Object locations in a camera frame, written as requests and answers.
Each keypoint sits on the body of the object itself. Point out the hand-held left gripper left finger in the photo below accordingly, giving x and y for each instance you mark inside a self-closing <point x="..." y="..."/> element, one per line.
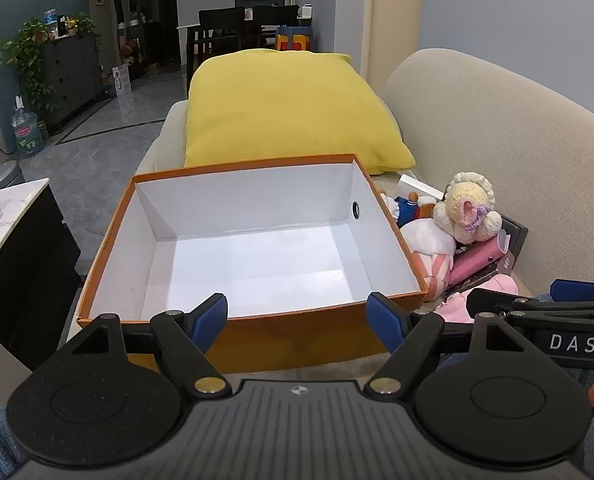
<point x="211" y="316"/>

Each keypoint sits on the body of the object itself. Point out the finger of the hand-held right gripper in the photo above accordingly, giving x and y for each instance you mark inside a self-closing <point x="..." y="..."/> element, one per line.
<point x="579" y="291"/>
<point x="497" y="304"/>

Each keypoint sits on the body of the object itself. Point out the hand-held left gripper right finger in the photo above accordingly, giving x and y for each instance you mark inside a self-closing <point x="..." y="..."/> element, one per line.
<point x="384" y="321"/>

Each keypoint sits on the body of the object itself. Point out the light pink plush pouch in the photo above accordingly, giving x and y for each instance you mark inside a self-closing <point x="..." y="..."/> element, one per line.
<point x="477" y="297"/>

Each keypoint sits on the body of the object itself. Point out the pink snap case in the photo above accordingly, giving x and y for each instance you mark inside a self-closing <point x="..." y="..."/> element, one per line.
<point x="477" y="260"/>

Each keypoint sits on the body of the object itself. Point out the dark glitter card box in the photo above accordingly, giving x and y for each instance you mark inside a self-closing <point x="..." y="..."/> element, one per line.
<point x="517" y="237"/>

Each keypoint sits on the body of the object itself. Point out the orange cardboard box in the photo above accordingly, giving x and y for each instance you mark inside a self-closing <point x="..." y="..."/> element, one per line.
<point x="257" y="260"/>

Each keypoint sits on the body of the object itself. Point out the white plush dog black ears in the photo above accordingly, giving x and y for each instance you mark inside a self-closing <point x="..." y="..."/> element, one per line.
<point x="427" y="245"/>

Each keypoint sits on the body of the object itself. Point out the cream crochet sheep doll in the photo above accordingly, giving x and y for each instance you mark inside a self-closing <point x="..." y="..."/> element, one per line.
<point x="464" y="210"/>

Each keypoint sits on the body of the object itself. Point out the small bear doll blue outfit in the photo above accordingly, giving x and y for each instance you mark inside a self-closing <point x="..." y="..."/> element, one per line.
<point x="407" y="207"/>

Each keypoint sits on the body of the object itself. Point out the white long box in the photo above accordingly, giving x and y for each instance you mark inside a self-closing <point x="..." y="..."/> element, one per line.
<point x="419" y="186"/>

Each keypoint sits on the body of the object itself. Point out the beige sofa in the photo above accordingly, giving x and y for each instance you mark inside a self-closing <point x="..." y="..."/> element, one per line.
<point x="502" y="130"/>

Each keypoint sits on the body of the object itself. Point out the yellow pillow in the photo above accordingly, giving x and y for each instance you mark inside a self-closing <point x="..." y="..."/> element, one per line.
<point x="287" y="110"/>

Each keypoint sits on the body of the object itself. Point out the marble top side table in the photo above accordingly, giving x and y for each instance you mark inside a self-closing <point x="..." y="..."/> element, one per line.
<point x="7" y="210"/>

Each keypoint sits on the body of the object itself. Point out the white floor appliance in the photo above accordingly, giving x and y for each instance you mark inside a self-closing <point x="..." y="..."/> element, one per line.
<point x="120" y="79"/>

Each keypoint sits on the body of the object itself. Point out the large water jug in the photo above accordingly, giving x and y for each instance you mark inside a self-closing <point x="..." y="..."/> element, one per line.
<point x="27" y="130"/>

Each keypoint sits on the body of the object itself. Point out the dark grey cabinet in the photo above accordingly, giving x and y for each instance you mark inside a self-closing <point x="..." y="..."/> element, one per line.
<point x="72" y="75"/>

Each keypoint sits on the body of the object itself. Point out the dining table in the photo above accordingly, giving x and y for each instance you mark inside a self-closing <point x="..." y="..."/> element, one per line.
<point x="193" y="26"/>

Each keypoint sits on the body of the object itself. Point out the stacked coloured plastic stools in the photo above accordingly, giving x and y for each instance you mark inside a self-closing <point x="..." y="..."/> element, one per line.
<point x="294" y="37"/>

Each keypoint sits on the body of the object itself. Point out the black dining chair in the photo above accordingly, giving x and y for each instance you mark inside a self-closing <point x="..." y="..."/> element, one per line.
<point x="222" y="22"/>
<point x="274" y="16"/>

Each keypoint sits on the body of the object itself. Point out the small potted plant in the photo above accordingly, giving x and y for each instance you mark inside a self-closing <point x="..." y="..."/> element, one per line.
<point x="86" y="25"/>

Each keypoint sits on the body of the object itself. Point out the trailing ivy potted plant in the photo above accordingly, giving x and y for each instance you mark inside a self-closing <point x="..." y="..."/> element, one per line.
<point x="27" y="55"/>

